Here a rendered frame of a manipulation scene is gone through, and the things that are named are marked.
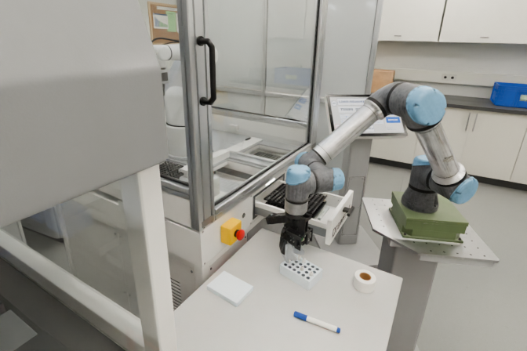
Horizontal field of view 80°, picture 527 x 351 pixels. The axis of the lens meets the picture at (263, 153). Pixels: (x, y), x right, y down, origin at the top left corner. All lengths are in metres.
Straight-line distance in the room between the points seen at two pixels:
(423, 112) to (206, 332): 0.92
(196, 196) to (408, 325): 1.27
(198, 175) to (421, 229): 0.96
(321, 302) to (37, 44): 0.99
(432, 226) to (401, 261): 0.23
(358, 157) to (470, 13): 2.60
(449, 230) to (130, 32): 1.38
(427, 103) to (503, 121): 3.18
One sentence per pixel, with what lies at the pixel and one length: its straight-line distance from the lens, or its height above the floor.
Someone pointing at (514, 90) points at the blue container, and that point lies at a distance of 4.34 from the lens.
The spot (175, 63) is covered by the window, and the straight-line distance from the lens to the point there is 0.95.
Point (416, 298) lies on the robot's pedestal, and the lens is 1.76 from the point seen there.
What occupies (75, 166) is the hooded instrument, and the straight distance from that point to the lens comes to 0.42.
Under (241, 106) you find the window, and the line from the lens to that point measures 1.13.
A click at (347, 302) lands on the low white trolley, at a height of 0.76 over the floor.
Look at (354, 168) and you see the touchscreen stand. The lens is 2.32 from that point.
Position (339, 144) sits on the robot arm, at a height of 1.20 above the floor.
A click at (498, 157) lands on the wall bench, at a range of 4.35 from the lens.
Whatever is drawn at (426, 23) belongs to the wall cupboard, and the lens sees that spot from 4.42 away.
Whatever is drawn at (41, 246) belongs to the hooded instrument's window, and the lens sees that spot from 0.45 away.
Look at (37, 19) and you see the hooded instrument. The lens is 0.41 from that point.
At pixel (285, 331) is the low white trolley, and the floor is 0.76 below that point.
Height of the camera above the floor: 1.55
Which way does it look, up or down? 20 degrees down
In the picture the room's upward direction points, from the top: 1 degrees clockwise
